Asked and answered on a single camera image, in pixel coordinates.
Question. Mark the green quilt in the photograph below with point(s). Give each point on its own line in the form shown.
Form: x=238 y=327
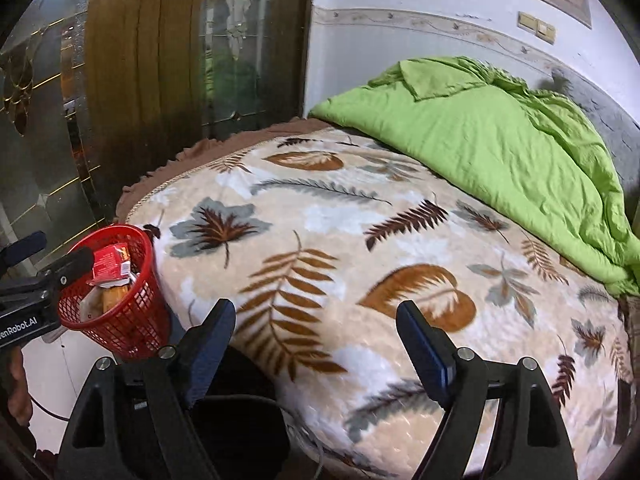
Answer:
x=531 y=155

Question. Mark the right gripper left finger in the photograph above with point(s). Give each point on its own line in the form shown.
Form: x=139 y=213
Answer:
x=132 y=420

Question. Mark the leaf pattern beige blanket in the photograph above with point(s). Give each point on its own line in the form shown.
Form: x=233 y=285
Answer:
x=316 y=234

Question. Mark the red plastic basket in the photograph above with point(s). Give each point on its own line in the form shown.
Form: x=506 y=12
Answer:
x=139 y=325

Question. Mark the red white carton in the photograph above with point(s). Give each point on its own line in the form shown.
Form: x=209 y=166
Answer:
x=112 y=265

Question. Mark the grey pillow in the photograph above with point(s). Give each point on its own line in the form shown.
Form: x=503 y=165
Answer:
x=619 y=131

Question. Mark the wooden glass door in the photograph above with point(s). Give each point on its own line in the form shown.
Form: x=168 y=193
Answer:
x=97 y=93

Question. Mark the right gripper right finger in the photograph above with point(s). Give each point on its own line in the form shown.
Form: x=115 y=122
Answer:
x=529 y=440

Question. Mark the orange small box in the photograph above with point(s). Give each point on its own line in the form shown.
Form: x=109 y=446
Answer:
x=112 y=293

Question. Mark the beige wall switch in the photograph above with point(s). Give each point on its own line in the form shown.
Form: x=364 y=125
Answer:
x=535 y=26

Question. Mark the left hand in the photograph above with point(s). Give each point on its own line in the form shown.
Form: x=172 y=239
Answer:
x=19 y=401

